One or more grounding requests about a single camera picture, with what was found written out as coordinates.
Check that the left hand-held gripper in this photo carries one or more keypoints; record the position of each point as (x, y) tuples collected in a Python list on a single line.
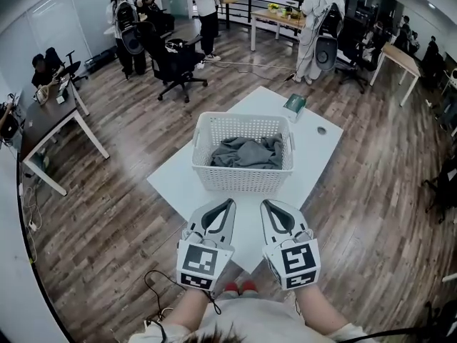
[(198, 259)]

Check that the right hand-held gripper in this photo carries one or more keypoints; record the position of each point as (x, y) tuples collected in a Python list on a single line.
[(298, 263)]

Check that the white perforated plastic basket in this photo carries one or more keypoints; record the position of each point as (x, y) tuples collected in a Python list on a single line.
[(242, 177)]

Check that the grey clothes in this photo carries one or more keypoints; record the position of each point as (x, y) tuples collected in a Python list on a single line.
[(246, 154)]

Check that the person's left forearm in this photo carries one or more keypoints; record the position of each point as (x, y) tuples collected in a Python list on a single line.
[(189, 309)]

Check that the person's right forearm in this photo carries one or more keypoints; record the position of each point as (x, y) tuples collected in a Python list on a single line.
[(319, 309)]

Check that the person's red left shoe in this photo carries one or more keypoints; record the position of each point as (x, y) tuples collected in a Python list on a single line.
[(231, 287)]

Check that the person's red shoe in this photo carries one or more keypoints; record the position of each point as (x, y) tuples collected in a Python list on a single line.
[(231, 287), (249, 287)]

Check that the person's red right shoe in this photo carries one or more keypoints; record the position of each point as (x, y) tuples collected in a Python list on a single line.
[(249, 287)]

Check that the person's white shirt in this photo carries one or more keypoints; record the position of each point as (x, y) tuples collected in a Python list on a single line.
[(257, 320)]

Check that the green box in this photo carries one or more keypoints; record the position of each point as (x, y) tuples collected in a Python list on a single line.
[(295, 105)]

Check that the black office chair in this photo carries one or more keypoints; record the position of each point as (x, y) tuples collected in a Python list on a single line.
[(171, 63), (353, 59), (71, 68), (444, 184)]

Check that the white power strip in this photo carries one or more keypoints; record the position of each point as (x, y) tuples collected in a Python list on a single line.
[(33, 226)]

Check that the black case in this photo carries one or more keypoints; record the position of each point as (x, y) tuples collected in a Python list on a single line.
[(101, 60)]

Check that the dark desk with white legs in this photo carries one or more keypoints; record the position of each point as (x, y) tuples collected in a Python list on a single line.
[(46, 120)]

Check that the wooden table with white legs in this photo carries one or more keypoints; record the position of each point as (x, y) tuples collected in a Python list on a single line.
[(271, 15), (401, 57)]

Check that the yellow flowers pot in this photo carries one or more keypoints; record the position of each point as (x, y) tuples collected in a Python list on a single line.
[(273, 7)]

